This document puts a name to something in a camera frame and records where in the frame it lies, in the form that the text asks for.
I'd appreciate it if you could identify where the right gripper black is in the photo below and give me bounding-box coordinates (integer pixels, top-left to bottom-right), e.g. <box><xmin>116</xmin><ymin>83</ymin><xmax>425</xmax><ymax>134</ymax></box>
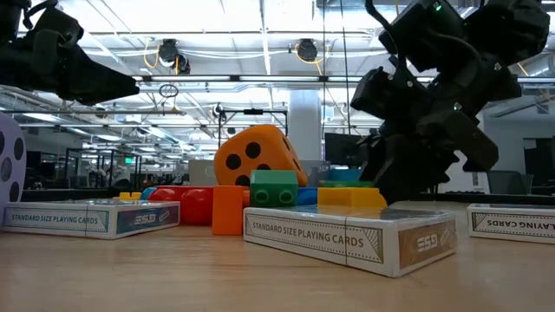
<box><xmin>349</xmin><ymin>64</ymin><xmax>500</xmax><ymax>205</ymax></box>

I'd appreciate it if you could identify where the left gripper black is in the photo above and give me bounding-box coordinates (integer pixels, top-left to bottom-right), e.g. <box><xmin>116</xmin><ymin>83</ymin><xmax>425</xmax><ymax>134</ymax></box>
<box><xmin>0</xmin><ymin>0</ymin><xmax>141</xmax><ymax>107</ymax></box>

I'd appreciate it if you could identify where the large blue toy block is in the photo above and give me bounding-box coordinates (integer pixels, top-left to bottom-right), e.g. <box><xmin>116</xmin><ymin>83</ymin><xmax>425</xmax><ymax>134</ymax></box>
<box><xmin>296</xmin><ymin>186</ymin><xmax>320</xmax><ymax>207</ymax></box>

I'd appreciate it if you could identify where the playing card box brown print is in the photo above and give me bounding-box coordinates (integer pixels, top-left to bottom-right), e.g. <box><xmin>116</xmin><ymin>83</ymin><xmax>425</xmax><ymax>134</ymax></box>
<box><xmin>242</xmin><ymin>203</ymin><xmax>459</xmax><ymax>279</ymax></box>

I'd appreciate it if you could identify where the purple foam die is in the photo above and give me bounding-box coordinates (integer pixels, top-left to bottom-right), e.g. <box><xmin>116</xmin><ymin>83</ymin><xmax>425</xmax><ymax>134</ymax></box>
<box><xmin>0</xmin><ymin>111</ymin><xmax>28</xmax><ymax>213</ymax></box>

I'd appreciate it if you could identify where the small green toy block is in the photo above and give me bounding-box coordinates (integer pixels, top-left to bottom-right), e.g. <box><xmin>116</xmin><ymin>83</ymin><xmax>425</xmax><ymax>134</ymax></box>
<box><xmin>249</xmin><ymin>169</ymin><xmax>299</xmax><ymax>209</ymax></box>

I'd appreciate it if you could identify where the playing card box black print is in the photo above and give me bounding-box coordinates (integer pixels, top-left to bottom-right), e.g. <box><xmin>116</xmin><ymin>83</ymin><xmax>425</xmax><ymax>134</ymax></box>
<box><xmin>467</xmin><ymin>202</ymin><xmax>555</xmax><ymax>246</ymax></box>

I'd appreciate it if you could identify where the playing card box teal print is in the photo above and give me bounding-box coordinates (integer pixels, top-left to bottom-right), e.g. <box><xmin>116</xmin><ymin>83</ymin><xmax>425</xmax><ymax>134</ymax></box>
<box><xmin>1</xmin><ymin>198</ymin><xmax>181</xmax><ymax>241</ymax></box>

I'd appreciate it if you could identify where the orange foam die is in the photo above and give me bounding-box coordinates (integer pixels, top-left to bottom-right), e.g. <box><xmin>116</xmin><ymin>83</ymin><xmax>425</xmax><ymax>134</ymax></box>
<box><xmin>213</xmin><ymin>124</ymin><xmax>310</xmax><ymax>188</ymax></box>

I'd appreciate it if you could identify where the red toy block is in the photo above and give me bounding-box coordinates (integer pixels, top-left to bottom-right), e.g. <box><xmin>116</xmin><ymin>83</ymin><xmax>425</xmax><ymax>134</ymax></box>
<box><xmin>147</xmin><ymin>185</ymin><xmax>214</xmax><ymax>227</ymax></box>

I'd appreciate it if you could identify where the slim orange toy block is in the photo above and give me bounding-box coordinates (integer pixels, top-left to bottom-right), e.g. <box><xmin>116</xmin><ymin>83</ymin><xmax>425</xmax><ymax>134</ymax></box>
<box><xmin>212</xmin><ymin>185</ymin><xmax>251</xmax><ymax>237</ymax></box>

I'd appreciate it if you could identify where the black monitor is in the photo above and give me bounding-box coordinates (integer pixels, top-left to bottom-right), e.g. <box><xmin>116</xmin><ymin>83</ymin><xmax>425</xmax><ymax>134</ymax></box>
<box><xmin>323</xmin><ymin>132</ymin><xmax>368</xmax><ymax>168</ymax></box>

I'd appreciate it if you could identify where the dark grey plastic bin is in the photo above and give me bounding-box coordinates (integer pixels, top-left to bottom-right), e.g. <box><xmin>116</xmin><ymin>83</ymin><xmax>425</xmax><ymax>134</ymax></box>
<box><xmin>298</xmin><ymin>159</ymin><xmax>331</xmax><ymax>187</ymax></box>

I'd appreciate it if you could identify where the white column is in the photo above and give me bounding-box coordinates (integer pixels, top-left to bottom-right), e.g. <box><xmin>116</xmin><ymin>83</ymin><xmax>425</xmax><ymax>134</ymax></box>
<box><xmin>287</xmin><ymin>89</ymin><xmax>323</xmax><ymax>161</ymax></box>

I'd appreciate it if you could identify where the grey chair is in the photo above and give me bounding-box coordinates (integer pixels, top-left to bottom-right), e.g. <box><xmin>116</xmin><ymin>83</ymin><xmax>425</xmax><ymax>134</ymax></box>
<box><xmin>485</xmin><ymin>169</ymin><xmax>534</xmax><ymax>196</ymax></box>

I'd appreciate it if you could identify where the light grey plastic bin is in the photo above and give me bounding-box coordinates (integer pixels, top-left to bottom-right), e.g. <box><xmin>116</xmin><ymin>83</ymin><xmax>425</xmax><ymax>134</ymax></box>
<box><xmin>187</xmin><ymin>159</ymin><xmax>219</xmax><ymax>187</ymax></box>

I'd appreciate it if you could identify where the black ceiling cable reel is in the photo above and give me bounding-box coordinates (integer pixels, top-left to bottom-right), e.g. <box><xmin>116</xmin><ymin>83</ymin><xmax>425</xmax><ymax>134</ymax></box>
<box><xmin>157</xmin><ymin>38</ymin><xmax>191</xmax><ymax>75</ymax></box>
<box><xmin>297</xmin><ymin>38</ymin><xmax>319</xmax><ymax>62</ymax></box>

